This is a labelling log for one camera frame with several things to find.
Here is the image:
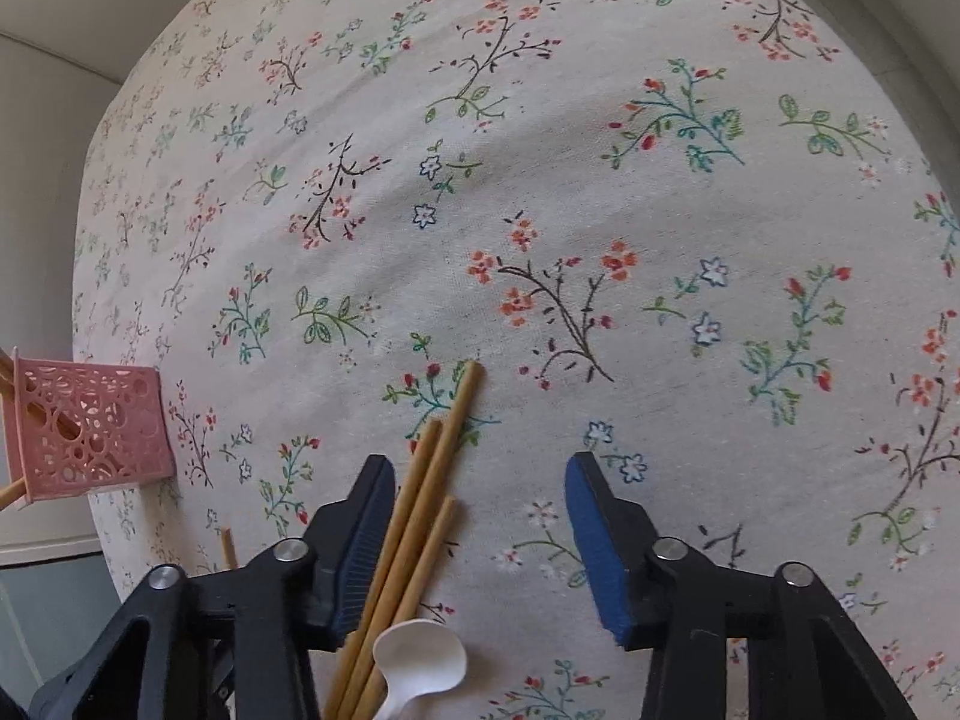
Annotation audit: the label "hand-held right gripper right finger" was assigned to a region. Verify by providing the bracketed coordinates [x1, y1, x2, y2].
[564, 451, 920, 720]

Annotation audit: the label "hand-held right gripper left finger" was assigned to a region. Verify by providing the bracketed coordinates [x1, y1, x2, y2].
[30, 454, 397, 720]

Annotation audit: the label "white plastic spoon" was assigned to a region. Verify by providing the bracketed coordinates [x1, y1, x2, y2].
[371, 619, 467, 720]

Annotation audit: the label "pink perforated utensil holder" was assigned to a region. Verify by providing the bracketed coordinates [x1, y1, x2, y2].
[7, 349, 175, 502]

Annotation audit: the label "floral tablecloth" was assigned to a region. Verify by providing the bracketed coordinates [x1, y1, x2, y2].
[71, 0, 960, 720]

